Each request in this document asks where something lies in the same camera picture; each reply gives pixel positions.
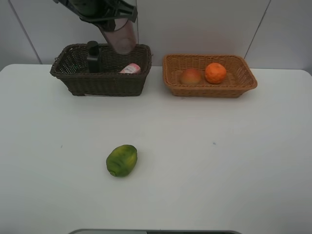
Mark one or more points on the dark brown wicker basket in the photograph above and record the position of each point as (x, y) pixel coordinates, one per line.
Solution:
(71, 67)

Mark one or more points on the light orange wicker basket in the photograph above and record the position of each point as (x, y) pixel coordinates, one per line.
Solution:
(239, 78)

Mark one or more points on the dark green pump bottle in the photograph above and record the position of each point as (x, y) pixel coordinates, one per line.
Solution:
(94, 57)

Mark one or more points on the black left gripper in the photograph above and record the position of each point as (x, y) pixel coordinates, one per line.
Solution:
(95, 12)

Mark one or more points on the translucent purple plastic cup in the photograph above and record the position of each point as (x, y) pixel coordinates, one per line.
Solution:
(122, 39)

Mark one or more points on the orange tangerine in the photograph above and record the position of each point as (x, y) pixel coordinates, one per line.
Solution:
(215, 73)

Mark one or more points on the pink squeeze bottle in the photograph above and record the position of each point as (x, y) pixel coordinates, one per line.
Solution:
(131, 68)

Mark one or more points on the red yellow peach fruit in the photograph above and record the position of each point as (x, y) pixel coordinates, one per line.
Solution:
(190, 76)

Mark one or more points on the green papaya fruit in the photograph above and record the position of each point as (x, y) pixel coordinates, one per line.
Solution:
(122, 160)

